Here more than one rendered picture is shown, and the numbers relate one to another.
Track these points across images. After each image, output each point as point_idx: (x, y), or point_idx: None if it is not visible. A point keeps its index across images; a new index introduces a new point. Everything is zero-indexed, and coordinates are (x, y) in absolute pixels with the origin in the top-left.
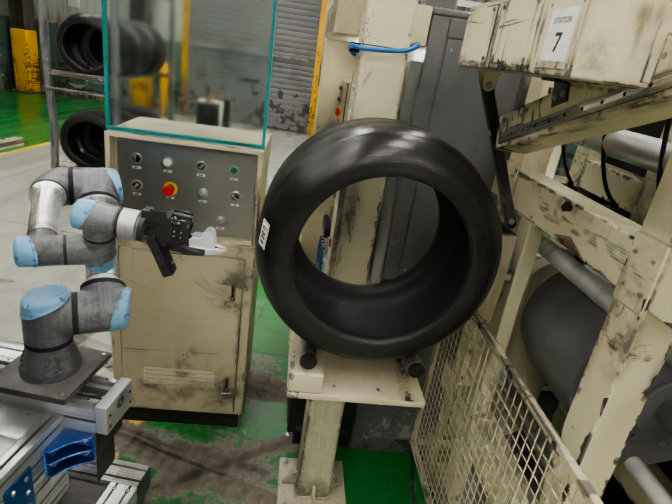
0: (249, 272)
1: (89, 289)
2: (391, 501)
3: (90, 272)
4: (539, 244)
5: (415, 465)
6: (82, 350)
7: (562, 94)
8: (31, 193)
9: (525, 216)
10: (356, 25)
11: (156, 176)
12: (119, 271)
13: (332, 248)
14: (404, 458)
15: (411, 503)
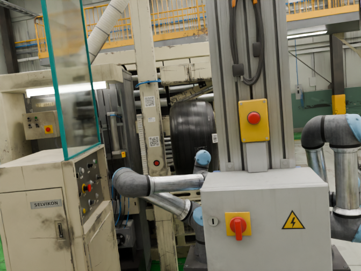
0: (113, 216)
1: (194, 205)
2: (179, 269)
3: (183, 203)
4: None
5: (158, 263)
6: (191, 252)
7: (204, 84)
8: (152, 184)
9: (168, 129)
10: (116, 76)
11: (79, 184)
12: (91, 264)
13: (164, 161)
14: (154, 265)
15: (179, 264)
